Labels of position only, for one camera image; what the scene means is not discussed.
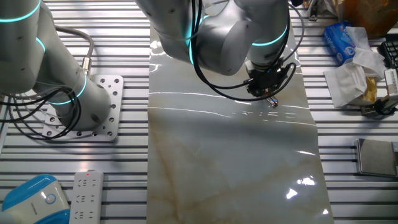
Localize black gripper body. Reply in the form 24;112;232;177
246;67;289;98

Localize brown frame glasses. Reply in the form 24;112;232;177
265;95;280;108

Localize marble pattern table mat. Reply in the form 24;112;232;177
146;24;335;224

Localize white tissue sheet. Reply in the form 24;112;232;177
323;62;379;108

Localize blue tissue pack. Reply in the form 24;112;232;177
322;21;357;65

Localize yellow plastic bag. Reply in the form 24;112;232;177
351;76;379;106

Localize crumpled white tissue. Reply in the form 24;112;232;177
346;26;387;80

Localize black round knob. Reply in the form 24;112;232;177
374;98;397;116

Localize brown cardboard box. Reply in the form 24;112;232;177
337;0;398;40

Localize grey vented box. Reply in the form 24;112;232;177
384;68;398;103

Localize square steel plate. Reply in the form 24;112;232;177
355;138;398;179

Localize black keyboard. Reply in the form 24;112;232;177
379;33;398;68

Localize white power strip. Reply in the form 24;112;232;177
68;170;104;224

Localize blue and white device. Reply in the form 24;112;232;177
0;174;71;224

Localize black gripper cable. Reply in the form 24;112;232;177
190;0;254;91
191;0;298;103

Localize grey metal bracket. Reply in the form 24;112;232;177
307;0;322;22

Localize metal corner bracket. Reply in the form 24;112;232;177
360;104;379;118

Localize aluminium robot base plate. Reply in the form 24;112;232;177
42;74;124;143

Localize thick grey robot cable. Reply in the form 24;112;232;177
54;25;95;77

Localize black base cable bundle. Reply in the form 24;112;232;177
0;86;82;141

